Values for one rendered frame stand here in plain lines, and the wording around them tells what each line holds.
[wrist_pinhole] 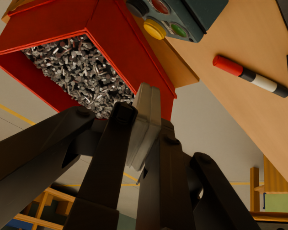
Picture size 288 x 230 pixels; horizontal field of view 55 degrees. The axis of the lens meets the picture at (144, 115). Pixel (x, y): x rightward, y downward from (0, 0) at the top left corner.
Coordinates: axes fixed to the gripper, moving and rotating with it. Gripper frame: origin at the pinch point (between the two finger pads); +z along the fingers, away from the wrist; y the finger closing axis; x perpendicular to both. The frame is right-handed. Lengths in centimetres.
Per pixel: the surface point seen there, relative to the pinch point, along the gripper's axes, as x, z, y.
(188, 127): -78, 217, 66
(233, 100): -2.2, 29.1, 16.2
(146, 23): 4.5, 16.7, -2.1
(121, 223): -549, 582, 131
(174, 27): 5.4, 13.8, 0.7
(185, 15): 6.9, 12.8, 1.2
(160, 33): 4.1, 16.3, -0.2
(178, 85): -7.1, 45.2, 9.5
